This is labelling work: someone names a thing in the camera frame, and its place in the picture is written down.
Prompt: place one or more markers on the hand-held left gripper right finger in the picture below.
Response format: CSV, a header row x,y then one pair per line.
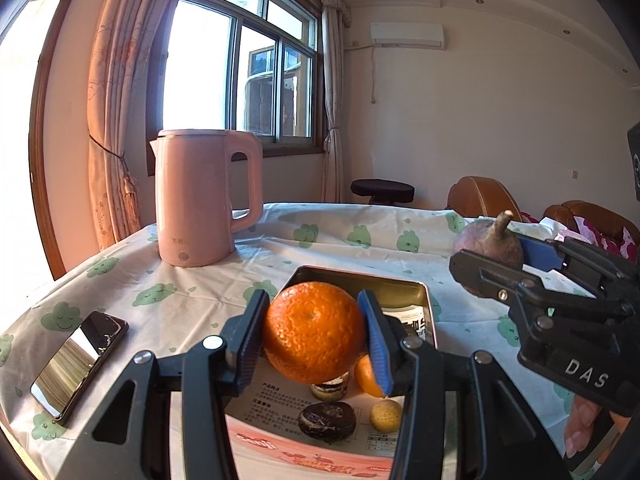
x,y
380,350

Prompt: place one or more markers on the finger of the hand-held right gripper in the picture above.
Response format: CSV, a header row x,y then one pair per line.
x,y
542,255
480,270

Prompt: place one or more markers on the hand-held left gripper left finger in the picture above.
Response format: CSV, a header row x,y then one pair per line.
x,y
252,345

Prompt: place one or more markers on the purple round fruit with stem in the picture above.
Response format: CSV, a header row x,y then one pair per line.
x,y
485,250

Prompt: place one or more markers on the small smooth orange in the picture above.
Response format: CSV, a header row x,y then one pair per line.
x,y
367,377

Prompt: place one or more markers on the orange tangerine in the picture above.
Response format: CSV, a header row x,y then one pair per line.
x,y
315,332

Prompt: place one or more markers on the small yellow round fruit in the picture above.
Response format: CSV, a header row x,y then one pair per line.
x,y
386,415

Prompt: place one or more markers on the round layered biscuit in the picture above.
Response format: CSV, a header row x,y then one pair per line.
x,y
329,391

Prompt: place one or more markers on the dark wrinkled round fruit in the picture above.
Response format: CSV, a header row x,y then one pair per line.
x,y
327,422

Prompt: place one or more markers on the pink metal tin box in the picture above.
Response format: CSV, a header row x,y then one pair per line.
x,y
320,462

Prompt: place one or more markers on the person's right hand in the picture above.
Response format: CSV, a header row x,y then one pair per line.
x,y
580,425

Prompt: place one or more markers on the brown leather sofa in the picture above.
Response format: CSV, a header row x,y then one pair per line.
x,y
595,212

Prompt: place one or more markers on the printed paper leaflet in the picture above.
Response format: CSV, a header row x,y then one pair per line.
x,y
280,407

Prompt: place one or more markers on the white magenta floral pillow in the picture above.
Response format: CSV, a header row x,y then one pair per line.
x,y
610,242

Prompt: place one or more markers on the brown leather armchair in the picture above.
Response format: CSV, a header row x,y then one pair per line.
x,y
475,195

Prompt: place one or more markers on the dark round stool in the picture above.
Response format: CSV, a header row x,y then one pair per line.
x,y
382,190

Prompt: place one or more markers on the pink electric kettle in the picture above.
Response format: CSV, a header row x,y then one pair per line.
x,y
200,200

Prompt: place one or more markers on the black smartphone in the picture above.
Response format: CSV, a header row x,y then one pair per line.
x,y
77,365

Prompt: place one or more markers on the curtain tieback tassel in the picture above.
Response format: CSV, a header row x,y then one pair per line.
x,y
131,185

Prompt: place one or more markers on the narrow pink curtain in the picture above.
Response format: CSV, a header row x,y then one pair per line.
x,y
332,110

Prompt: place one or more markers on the sliding glass window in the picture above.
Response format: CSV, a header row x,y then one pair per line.
x,y
240,60

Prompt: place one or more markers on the wide pink curtain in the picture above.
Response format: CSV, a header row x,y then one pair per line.
x,y
120,85

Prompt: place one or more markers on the white wall air conditioner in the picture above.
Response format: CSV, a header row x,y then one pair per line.
x,y
407,35

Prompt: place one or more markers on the wooden balcony door frame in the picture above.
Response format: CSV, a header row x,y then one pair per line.
x,y
45,135

